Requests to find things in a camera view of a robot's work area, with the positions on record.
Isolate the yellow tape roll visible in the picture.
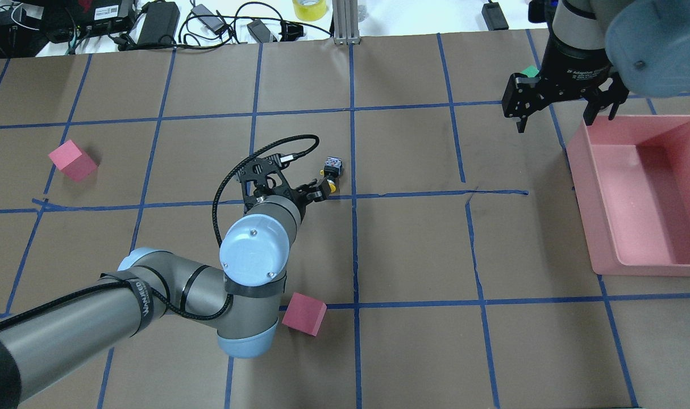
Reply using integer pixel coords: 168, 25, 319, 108
292, 0, 329, 22

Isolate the black power adapter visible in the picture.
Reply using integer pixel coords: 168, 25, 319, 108
137, 1, 180, 47

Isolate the pink foam cube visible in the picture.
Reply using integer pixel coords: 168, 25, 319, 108
282, 292, 327, 336
48, 140, 99, 183

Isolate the small black adapter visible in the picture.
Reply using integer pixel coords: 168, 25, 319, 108
247, 19, 277, 43

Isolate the black power brick right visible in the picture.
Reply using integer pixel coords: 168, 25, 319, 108
481, 1, 509, 31

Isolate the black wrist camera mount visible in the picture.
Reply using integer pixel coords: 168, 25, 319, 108
236, 153, 295, 187

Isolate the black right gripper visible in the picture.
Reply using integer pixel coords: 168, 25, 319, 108
502, 68, 629, 133

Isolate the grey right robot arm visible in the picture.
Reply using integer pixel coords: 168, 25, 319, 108
501, 1, 690, 133

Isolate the pink plastic bin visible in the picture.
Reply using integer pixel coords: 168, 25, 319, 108
567, 115, 690, 277

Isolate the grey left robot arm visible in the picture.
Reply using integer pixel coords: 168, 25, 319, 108
0, 176, 338, 408

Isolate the black electronics box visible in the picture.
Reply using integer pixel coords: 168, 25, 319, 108
40, 1, 138, 44

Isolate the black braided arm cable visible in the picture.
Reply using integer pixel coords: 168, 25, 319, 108
0, 134, 321, 336

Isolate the grey power adapter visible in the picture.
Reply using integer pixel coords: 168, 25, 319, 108
191, 3, 229, 35

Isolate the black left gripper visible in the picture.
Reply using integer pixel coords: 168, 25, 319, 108
239, 176, 334, 213

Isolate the pink foam cube centre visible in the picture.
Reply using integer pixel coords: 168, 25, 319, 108
282, 292, 327, 336

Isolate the green foam cube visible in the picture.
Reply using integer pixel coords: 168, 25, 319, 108
520, 65, 539, 78

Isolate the yellow push button switch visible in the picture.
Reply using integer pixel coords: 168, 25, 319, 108
320, 156, 343, 193

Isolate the aluminium extrusion post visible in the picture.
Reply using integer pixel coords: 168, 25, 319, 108
332, 1, 361, 45

